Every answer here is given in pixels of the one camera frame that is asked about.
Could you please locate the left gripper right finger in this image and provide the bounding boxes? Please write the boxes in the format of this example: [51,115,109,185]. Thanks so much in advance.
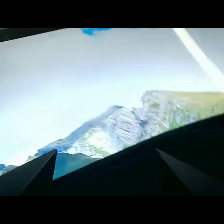
[155,148,224,197]

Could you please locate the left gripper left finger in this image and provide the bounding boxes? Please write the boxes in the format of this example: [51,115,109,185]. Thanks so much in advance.
[0,148,58,197]

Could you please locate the blue jeans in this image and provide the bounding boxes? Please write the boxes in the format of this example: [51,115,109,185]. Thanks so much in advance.
[19,113,224,197]

